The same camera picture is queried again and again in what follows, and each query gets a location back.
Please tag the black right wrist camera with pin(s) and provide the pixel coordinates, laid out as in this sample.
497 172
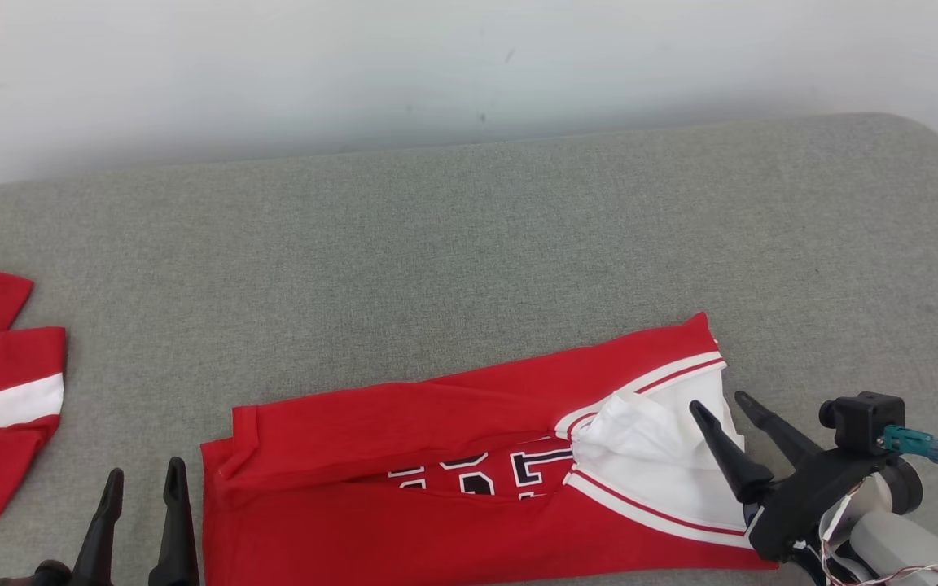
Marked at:
864 423

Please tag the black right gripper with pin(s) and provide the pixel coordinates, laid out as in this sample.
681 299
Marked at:
803 500

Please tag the teal right camera connector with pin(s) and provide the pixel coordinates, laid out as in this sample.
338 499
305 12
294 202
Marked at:
917 443

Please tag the red Bulls basketball jersey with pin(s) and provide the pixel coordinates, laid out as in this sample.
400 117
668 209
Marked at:
339 529

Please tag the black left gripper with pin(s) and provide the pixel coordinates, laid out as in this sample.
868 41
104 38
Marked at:
37 576

